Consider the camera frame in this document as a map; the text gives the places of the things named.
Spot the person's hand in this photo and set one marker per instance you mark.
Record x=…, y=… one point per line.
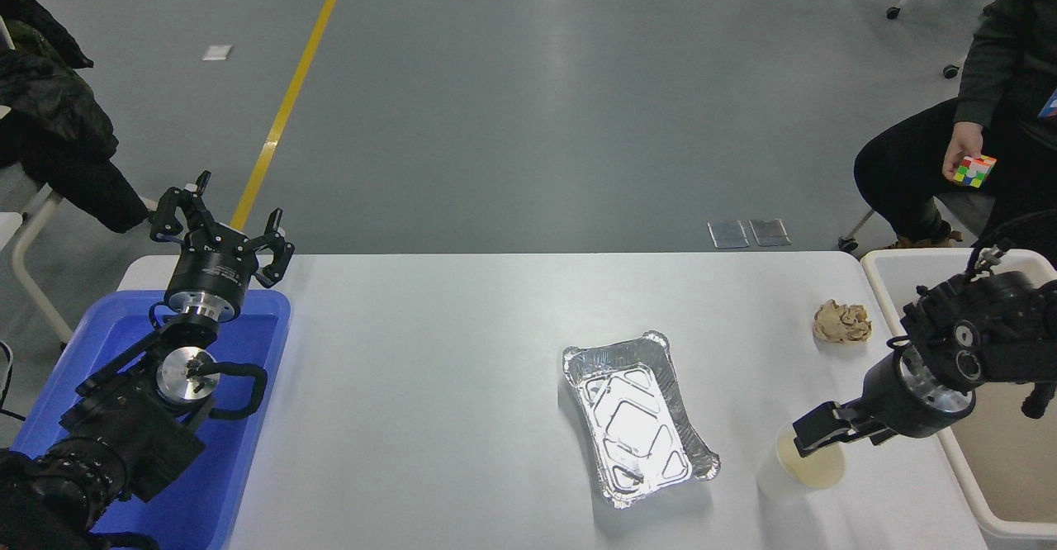
x=962, y=144

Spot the multicoloured puzzle cube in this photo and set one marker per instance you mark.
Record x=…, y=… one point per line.
x=976, y=171

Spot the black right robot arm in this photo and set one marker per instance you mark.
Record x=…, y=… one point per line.
x=991, y=319

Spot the clear floor plate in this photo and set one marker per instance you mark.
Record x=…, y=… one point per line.
x=770, y=233
x=728, y=234

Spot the large pale plastic bin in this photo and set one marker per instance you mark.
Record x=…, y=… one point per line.
x=1007, y=484

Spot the white paper cup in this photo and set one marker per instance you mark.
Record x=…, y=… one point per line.
x=776, y=477

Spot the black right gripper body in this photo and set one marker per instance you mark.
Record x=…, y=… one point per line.
x=896, y=405

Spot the white paper sheet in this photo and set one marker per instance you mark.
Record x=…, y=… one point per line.
x=217, y=52

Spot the seated person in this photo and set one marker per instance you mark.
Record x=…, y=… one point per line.
x=49, y=137

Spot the crumpled tan paper ball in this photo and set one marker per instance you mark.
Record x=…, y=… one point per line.
x=841, y=323

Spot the silver foil tray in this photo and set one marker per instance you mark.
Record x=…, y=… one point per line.
x=636, y=418

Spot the white metal chair frame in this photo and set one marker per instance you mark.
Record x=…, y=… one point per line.
x=25, y=244

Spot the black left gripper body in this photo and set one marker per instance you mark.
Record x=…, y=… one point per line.
x=210, y=273

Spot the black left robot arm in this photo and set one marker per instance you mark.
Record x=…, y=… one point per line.
x=124, y=434

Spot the blue plastic tray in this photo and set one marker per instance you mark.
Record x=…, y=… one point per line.
x=248, y=418

